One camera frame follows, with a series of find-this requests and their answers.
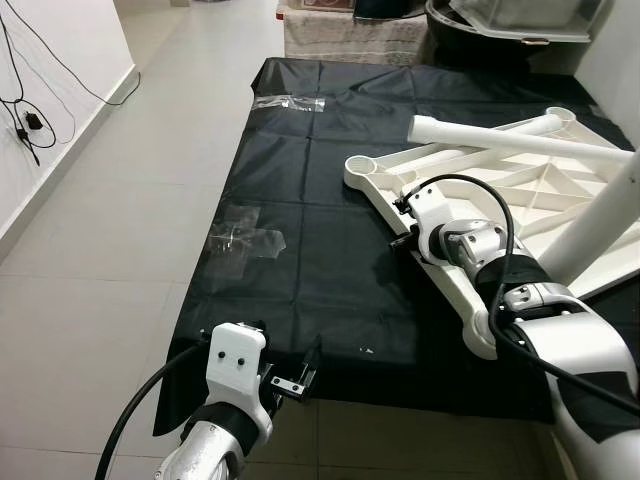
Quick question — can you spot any clear plastic storage box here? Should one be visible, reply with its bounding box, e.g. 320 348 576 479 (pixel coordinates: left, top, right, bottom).
450 0 617 47

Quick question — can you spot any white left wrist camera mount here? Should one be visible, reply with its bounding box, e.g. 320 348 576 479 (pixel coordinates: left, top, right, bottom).
205 322 269 413

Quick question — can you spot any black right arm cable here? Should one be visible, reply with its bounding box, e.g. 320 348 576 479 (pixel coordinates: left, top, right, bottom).
400 174 640 417

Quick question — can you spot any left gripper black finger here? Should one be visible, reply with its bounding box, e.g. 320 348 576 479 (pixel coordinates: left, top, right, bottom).
297 335 324 393

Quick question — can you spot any black round basin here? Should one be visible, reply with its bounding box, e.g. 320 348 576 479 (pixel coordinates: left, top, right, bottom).
425 0 601 71

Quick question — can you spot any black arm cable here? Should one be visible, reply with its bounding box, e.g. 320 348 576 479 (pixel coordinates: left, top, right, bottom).
400 174 640 417
95 345 213 480

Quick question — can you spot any clear tape patch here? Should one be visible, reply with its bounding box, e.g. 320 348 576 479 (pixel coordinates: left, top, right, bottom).
205 205 287 263

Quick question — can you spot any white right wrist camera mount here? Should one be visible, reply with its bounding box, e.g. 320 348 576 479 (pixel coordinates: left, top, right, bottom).
395 185 453 263

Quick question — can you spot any patterned beige bench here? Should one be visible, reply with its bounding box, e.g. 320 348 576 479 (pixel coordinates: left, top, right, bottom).
283 5 437 67

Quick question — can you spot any storage box with orange lid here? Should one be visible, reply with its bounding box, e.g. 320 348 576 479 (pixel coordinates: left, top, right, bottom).
278 0 353 15

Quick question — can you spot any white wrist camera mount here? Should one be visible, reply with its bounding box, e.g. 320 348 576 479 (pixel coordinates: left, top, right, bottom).
395 185 453 263
205 322 269 413

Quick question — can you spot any white plastic children table top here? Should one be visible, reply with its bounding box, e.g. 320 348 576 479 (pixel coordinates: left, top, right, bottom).
343 105 640 363

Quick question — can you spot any black tablecloth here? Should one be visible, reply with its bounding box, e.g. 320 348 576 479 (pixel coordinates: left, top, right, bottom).
152 57 640 437

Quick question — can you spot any black wall cable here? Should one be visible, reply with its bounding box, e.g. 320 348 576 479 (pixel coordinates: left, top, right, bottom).
0 0 141 167

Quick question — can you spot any clear plastic wrap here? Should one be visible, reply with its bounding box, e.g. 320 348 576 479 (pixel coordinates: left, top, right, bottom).
255 93 327 114

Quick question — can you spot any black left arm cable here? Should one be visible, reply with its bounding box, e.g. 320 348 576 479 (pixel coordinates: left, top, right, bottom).
95 345 213 480

